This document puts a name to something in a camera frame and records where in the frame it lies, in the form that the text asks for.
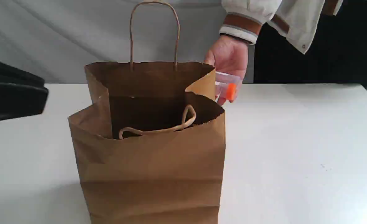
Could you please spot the person's right hand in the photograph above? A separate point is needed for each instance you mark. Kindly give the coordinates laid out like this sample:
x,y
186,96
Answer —
x,y
228,55

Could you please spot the clear box with orange item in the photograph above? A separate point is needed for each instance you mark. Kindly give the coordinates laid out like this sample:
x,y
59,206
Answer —
x,y
227,85

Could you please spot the brown paper bag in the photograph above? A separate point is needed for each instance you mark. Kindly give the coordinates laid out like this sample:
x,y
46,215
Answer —
x,y
151,147

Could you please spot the white jacket sleeve forearm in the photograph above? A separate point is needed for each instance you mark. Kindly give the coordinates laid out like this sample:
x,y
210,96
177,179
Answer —
x,y
296,20

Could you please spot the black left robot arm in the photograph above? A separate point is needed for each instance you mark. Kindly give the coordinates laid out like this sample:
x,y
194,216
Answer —
x,y
22,94

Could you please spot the person's dark torso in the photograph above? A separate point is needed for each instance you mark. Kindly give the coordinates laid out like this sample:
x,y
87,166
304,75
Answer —
x,y
338,53

